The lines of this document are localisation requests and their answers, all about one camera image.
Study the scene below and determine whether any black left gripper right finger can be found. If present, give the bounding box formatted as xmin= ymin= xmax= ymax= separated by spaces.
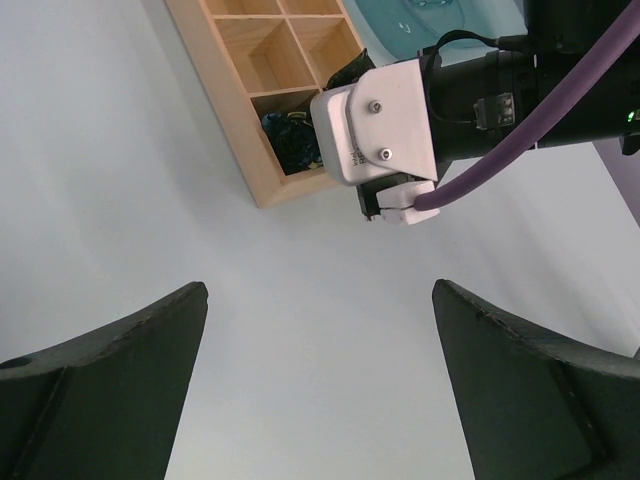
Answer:
xmin=432 ymin=279 xmax=639 ymax=479

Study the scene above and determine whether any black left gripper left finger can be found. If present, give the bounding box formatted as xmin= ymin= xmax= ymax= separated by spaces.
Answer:
xmin=1 ymin=282 xmax=208 ymax=479

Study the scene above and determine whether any blue yellow patterned tie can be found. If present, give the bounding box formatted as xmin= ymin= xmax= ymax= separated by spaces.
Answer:
xmin=261 ymin=110 xmax=324 ymax=175

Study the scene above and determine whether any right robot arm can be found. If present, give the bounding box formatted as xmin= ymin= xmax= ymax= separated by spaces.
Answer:
xmin=420 ymin=1 xmax=639 ymax=163

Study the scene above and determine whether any wooden compartment organizer box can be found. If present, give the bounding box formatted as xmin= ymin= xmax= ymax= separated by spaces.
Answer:
xmin=167 ymin=1 xmax=363 ymax=208

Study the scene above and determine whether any rolled dark green tie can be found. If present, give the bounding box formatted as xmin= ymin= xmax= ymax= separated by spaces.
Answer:
xmin=324 ymin=48 xmax=376 ymax=91

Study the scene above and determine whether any teal plastic basin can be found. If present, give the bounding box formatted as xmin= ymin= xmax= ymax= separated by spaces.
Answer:
xmin=344 ymin=0 xmax=526 ymax=66

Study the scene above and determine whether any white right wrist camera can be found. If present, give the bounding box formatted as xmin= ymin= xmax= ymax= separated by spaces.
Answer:
xmin=308 ymin=58 xmax=442 ymax=226

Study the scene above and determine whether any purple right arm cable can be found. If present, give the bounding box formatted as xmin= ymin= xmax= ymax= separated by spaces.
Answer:
xmin=412 ymin=0 xmax=640 ymax=212

